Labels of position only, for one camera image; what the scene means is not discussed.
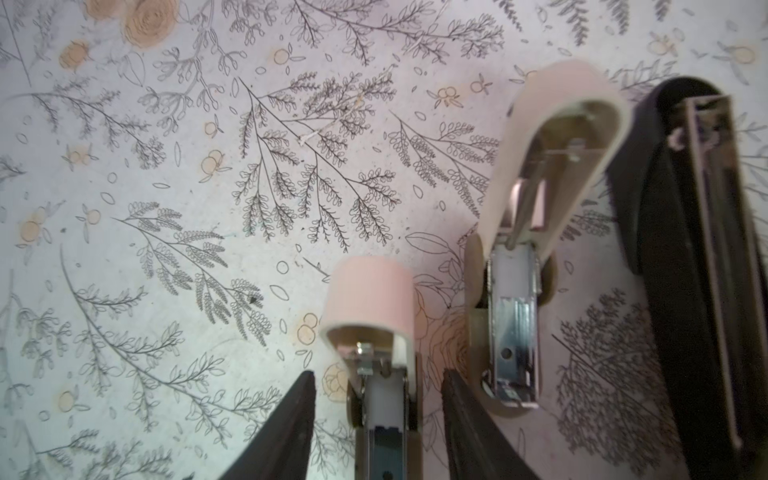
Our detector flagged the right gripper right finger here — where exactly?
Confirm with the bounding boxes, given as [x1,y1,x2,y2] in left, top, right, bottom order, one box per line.
[441,369,537,480]

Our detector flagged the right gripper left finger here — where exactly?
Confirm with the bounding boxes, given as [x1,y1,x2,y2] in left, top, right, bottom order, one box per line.
[221,370,316,480]

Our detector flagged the black stapler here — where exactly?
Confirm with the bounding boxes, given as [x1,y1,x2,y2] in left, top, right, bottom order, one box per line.
[607,77,767,479]

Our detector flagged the beige mini stapler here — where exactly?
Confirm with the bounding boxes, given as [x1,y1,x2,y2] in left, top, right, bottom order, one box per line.
[321,256,422,479]
[464,59,633,417]

